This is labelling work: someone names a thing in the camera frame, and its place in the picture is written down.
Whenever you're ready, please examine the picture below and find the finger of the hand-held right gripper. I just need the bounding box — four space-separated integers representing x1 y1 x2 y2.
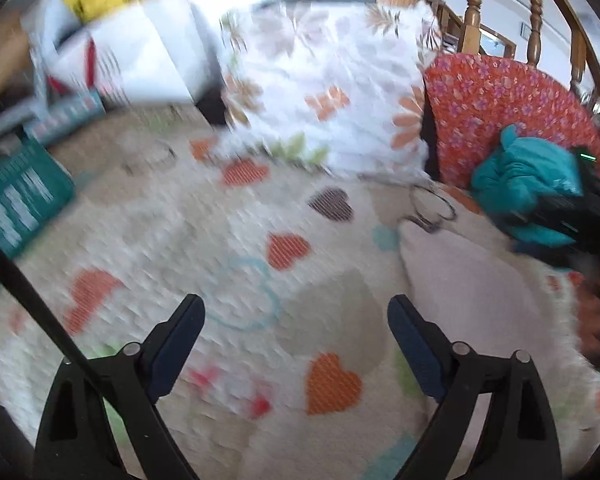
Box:
495 195 551 241

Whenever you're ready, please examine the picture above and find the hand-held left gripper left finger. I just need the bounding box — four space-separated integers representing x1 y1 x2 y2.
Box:
32 294 206 480

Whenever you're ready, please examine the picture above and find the red floral pillow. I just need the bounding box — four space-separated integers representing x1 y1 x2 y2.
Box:
422 54 600 201

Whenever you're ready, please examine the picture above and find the heart printed blanket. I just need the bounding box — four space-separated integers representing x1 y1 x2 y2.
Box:
0 110 600 480

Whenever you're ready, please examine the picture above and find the teal and red patterned box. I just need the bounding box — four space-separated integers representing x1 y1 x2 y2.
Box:
25 87 106 146

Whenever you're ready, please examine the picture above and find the teal cardboard box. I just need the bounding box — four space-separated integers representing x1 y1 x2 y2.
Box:
0 137 76 306

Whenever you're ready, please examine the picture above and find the black cable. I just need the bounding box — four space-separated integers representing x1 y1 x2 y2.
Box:
0 232 93 368

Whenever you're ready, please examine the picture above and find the white floral pillow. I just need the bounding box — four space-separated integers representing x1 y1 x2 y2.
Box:
220 0 438 181

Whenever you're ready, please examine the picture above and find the pale pink cloth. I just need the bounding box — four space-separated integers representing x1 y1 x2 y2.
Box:
397 220 581 411

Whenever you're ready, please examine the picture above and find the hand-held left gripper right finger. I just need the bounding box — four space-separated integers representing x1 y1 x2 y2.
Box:
386 294 563 480

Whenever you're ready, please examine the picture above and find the teal cloth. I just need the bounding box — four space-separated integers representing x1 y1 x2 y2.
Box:
470 124 586 246

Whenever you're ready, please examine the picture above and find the white plastic bag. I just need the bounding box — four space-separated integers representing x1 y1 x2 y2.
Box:
30 0 281 108

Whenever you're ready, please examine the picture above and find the person's right forearm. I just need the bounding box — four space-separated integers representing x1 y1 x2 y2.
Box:
577 270 600 361

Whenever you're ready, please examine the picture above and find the grey metal shelf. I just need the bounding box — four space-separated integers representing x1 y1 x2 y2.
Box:
0 102 38 148

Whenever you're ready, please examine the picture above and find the wooden bed headboard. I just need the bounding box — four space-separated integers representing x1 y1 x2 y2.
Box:
340 0 600 126

